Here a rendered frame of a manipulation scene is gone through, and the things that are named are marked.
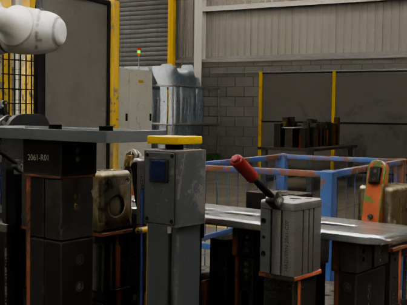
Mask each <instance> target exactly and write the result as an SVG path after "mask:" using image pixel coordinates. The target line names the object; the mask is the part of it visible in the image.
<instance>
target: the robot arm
mask: <svg viewBox="0 0 407 305"><path fill-rule="evenodd" d="M66 35H67V29H66V26H65V23H64V21H63V20H62V18H61V17H59V16H58V15H56V14H54V13H51V12H49V11H40V9H36V8H29V7H23V6H21V5H13V6H11V7H9V8H4V7H3V6H2V4H1V3H0V78H1V71H2V54H6V53H16V54H46V53H50V52H52V51H55V50H57V49H59V48H61V47H62V44H63V43H64V42H65V39H66ZM7 104H8V102H7V101H6V100H0V115H3V116H5V115H8V110H7Z"/></svg>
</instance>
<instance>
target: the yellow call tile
mask: <svg viewBox="0 0 407 305"><path fill-rule="evenodd" d="M147 143H150V144H163V145H166V149H184V145H194V144H202V136H178V135H164V136H147Z"/></svg>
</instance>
